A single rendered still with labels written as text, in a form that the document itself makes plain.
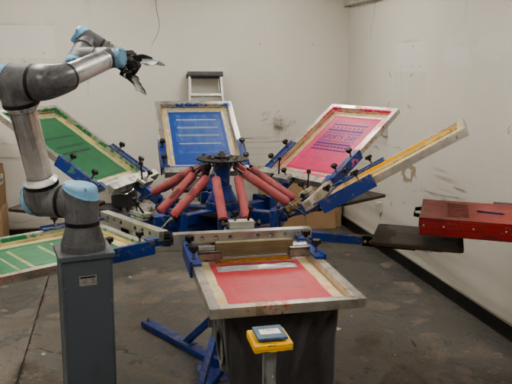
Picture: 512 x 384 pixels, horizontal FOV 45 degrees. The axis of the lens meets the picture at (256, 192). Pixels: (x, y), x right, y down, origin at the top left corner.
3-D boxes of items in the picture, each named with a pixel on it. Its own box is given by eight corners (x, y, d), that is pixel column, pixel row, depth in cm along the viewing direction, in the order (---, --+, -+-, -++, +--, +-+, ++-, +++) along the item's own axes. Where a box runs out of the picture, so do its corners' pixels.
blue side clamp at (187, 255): (202, 277, 265) (202, 261, 263) (190, 278, 263) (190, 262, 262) (193, 256, 293) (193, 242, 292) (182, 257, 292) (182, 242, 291)
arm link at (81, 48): (87, 59, 222) (97, 39, 229) (59, 58, 225) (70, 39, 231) (94, 75, 228) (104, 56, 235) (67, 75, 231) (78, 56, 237)
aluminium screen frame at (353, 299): (366, 307, 230) (366, 298, 229) (209, 320, 217) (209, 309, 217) (303, 248, 305) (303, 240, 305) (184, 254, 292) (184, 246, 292)
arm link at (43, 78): (56, 68, 184) (126, 39, 227) (23, 68, 186) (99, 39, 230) (62, 106, 188) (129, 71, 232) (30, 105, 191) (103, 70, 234)
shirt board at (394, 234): (461, 244, 344) (462, 230, 342) (462, 266, 306) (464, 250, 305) (233, 224, 383) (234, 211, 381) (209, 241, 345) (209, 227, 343)
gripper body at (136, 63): (132, 83, 241) (104, 66, 237) (134, 75, 248) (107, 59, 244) (142, 67, 238) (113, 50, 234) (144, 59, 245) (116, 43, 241)
